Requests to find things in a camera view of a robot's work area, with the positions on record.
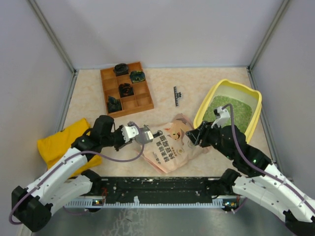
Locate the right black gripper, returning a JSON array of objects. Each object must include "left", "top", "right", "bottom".
[{"left": 186, "top": 119, "right": 235, "bottom": 160}]

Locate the pink cat litter bag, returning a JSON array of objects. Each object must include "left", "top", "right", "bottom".
[{"left": 142, "top": 114, "right": 210, "bottom": 174}]

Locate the silver metal scoop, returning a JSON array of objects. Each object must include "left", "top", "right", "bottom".
[{"left": 135, "top": 125, "right": 154, "bottom": 144}]

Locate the black bag sealing clip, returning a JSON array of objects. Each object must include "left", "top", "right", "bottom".
[{"left": 173, "top": 86, "right": 182, "bottom": 107}]

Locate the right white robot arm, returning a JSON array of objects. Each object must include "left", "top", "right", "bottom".
[{"left": 186, "top": 121, "right": 315, "bottom": 236}]

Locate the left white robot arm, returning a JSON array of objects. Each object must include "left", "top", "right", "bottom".
[{"left": 8, "top": 115, "right": 143, "bottom": 232}]

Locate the green cat litter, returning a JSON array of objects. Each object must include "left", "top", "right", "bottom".
[{"left": 202, "top": 95, "right": 252, "bottom": 133}]

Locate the yellow litter box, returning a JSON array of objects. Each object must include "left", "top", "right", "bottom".
[{"left": 193, "top": 79, "right": 262, "bottom": 143}]

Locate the dark rolled item lower left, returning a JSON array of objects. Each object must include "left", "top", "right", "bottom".
[{"left": 106, "top": 96, "right": 122, "bottom": 113}]

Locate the wooden compartment tray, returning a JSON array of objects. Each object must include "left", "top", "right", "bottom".
[{"left": 100, "top": 61, "right": 154, "bottom": 118}]

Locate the black orange rolled item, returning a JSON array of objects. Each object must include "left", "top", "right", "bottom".
[{"left": 118, "top": 83, "right": 134, "bottom": 97}]

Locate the black green rolled item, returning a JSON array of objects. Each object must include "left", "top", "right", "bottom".
[{"left": 129, "top": 71, "right": 146, "bottom": 84}]

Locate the yellow cloth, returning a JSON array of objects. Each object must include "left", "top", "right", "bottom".
[{"left": 37, "top": 118, "right": 91, "bottom": 170}]

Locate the black rolled item top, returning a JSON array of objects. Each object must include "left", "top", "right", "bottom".
[{"left": 113, "top": 63, "right": 129, "bottom": 76}]

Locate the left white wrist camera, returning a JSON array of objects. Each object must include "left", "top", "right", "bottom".
[{"left": 122, "top": 121, "right": 140, "bottom": 143}]

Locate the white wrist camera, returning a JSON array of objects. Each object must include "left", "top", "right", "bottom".
[
  {"left": 122, "top": 121, "right": 140, "bottom": 143},
  {"left": 211, "top": 106, "right": 230, "bottom": 128}
]

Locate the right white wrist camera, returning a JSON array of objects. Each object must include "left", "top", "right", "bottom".
[{"left": 211, "top": 106, "right": 230, "bottom": 128}]

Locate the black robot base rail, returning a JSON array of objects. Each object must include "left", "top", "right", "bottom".
[{"left": 83, "top": 177, "right": 239, "bottom": 204}]

